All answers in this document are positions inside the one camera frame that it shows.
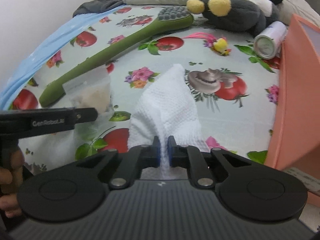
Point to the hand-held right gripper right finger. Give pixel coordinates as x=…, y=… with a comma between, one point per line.
x=171, y=152

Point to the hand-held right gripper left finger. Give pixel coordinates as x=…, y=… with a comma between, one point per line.
x=157, y=152

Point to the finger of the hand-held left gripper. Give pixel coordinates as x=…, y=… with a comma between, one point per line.
x=86, y=116

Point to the clear plastic bag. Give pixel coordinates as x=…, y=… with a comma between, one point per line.
x=95, y=92

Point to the white waffle towel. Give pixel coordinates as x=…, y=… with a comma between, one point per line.
x=170, y=105

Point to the pink cardboard box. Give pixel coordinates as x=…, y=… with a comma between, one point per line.
x=295, y=105

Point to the person's left hand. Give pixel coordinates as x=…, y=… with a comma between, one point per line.
x=10, y=177

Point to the dark grey clothing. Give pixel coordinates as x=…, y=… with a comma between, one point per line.
x=100, y=5

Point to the yellow chick feather toy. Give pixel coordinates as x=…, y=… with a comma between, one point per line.
x=221, y=45

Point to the white cylindrical can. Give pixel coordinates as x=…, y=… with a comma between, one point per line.
x=268, y=42

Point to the grey plush toy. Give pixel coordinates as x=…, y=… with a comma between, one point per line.
x=237, y=17

